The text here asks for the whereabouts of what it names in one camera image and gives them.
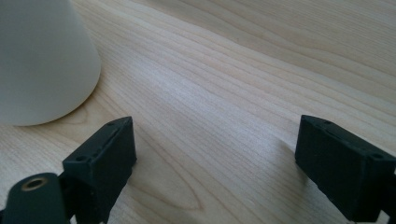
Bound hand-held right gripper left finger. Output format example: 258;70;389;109
59;116;137;224

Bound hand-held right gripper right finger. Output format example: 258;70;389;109
294;114;396;223

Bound cream paper cup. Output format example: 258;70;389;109
0;0;102;127

